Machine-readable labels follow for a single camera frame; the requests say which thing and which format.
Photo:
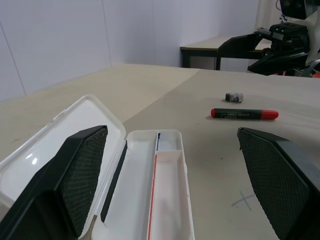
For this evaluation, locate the red and black marker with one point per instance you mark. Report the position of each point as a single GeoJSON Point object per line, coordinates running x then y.
{"type": "Point", "coordinates": [267, 115]}

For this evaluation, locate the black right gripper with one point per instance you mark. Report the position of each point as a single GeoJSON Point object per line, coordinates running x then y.
{"type": "Point", "coordinates": [290, 33]}

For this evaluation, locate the white plastic case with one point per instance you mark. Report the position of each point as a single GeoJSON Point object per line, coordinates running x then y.
{"type": "Point", "coordinates": [165, 190]}

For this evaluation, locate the beige desk with dark frame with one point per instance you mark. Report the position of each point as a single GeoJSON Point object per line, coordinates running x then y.
{"type": "Point", "coordinates": [200, 46]}

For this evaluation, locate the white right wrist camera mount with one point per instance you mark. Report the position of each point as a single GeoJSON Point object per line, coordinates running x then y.
{"type": "Point", "coordinates": [313, 37]}

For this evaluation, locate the small grey eraser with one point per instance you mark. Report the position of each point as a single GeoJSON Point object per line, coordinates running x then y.
{"type": "Point", "coordinates": [233, 97]}

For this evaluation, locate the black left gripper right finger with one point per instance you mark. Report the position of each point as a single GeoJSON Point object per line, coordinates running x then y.
{"type": "Point", "coordinates": [280, 180]}

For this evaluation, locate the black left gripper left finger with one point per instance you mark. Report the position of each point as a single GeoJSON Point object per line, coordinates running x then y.
{"type": "Point", "coordinates": [62, 180]}

